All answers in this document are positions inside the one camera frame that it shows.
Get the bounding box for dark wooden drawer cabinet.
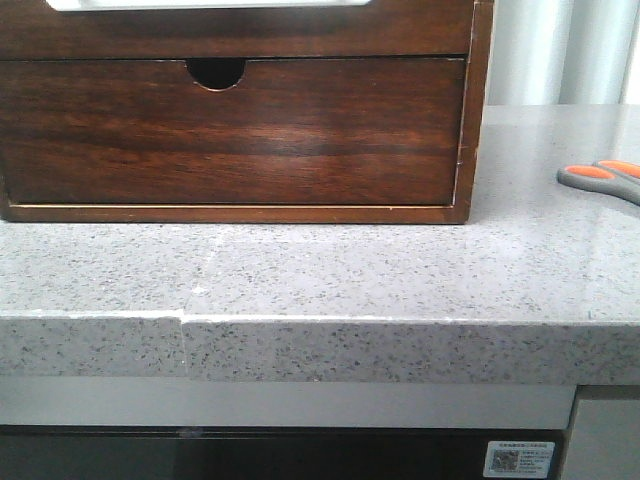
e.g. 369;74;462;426
1;1;494;224

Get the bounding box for white QR code sticker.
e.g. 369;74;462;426
483;441;556;479

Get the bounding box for grey orange scissors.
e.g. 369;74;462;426
556;160;640;205

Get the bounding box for grey cabinet door panel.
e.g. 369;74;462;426
561;386;639;479

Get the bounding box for black under-counter appliance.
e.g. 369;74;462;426
1;425;565;479

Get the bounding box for white item on cabinet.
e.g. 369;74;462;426
47;0;369;12

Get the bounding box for wooden drawer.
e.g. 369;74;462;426
1;1;474;60
1;57;465;205

